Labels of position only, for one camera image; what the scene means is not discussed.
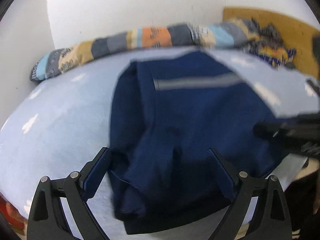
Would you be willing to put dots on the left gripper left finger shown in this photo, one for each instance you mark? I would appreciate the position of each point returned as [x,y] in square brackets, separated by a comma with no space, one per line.
[80,187]

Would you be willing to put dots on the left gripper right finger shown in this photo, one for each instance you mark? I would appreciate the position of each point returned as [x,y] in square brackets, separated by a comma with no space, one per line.
[238,188]

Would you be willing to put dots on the navy blue work jacket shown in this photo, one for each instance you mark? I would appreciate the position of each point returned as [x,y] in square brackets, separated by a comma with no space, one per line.
[165,115]

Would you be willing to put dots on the red sleeve forearm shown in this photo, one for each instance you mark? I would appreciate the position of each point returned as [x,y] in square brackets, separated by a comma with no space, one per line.
[19,226]

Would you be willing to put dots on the person's left hand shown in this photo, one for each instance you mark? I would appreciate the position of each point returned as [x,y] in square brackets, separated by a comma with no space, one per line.
[13,213]

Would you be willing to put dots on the light blue cloud bedsheet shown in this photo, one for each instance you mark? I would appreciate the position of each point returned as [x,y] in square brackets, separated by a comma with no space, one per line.
[64,122]

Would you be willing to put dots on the navy yellow star pillow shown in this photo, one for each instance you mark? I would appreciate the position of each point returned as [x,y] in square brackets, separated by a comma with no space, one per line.
[276,56]

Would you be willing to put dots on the patchwork rolled quilt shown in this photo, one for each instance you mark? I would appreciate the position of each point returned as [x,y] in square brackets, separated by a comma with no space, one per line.
[227,34]

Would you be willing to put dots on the grey patterned cloth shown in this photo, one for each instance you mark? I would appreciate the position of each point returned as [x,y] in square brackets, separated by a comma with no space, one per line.
[268,37]

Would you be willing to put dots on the wooden headboard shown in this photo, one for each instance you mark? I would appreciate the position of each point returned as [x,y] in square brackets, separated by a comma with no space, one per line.
[295,33]

